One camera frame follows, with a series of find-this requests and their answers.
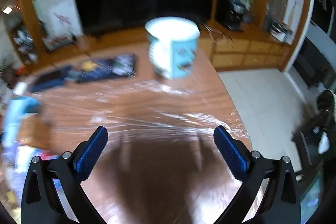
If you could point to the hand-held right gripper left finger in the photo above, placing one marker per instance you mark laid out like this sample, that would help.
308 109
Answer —
92 153

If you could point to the white and blue carton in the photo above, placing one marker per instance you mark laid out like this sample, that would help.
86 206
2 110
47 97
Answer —
14 121

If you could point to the wooden drawer cabinet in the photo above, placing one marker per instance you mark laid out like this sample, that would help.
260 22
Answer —
249 53

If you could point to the black coffee machine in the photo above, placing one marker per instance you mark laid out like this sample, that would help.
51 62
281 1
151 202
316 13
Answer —
235 14

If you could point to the dark wooden chair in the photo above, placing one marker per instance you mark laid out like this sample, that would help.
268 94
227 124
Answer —
324 113

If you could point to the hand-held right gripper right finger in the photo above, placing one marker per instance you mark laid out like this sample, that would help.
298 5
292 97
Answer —
231 153

